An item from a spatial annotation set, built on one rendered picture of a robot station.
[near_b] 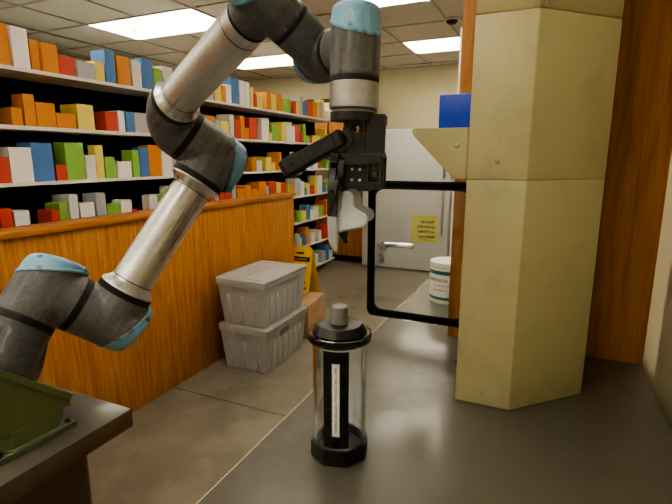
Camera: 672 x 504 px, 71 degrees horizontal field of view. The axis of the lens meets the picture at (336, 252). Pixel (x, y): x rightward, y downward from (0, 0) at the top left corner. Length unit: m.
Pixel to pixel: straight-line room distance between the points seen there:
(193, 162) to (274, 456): 0.61
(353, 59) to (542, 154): 0.43
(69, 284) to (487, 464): 0.85
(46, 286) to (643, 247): 1.32
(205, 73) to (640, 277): 1.10
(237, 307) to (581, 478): 2.64
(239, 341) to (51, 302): 2.38
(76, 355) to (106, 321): 1.68
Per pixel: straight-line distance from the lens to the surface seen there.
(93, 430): 1.07
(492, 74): 0.97
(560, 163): 1.01
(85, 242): 2.67
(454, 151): 0.97
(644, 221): 1.35
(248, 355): 3.35
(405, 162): 6.07
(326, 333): 0.77
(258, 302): 3.16
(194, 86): 0.94
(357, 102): 0.72
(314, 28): 0.81
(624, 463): 1.01
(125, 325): 1.08
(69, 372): 2.75
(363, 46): 0.73
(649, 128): 1.34
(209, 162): 1.06
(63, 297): 1.06
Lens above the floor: 1.45
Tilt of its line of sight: 11 degrees down
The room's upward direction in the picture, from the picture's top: straight up
